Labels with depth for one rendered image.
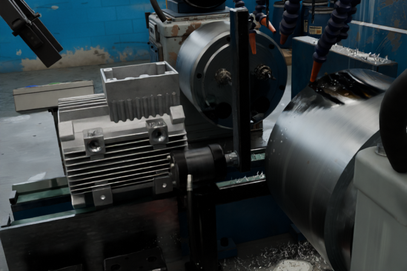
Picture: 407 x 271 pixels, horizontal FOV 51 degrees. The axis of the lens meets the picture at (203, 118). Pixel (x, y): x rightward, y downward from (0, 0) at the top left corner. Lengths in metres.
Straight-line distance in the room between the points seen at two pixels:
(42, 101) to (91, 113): 0.29
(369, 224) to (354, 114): 0.15
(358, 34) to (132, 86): 0.52
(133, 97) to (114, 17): 5.57
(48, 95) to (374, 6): 0.71
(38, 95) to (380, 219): 0.78
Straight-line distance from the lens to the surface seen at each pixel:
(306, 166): 0.51
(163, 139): 0.68
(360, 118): 0.49
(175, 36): 1.19
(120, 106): 0.70
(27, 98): 1.00
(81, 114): 0.71
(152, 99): 0.70
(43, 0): 6.30
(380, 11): 0.94
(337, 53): 0.83
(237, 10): 0.61
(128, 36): 6.30
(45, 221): 0.75
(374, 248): 0.40
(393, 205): 0.35
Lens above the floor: 1.32
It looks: 20 degrees down
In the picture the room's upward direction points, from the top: 3 degrees counter-clockwise
